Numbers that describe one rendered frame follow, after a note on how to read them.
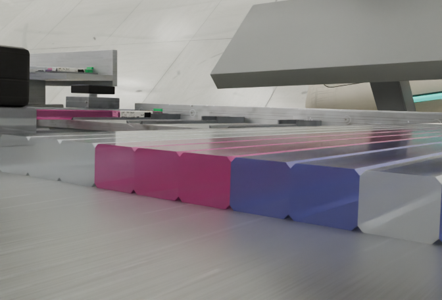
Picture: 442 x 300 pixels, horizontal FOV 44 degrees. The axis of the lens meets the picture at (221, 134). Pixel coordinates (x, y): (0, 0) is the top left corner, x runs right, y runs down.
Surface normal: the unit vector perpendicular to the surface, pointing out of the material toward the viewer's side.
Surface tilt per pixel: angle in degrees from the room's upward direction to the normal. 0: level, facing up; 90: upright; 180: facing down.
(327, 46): 0
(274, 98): 0
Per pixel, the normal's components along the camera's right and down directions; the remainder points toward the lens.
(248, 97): -0.38, -0.70
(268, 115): -0.58, 0.03
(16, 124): 0.81, 0.06
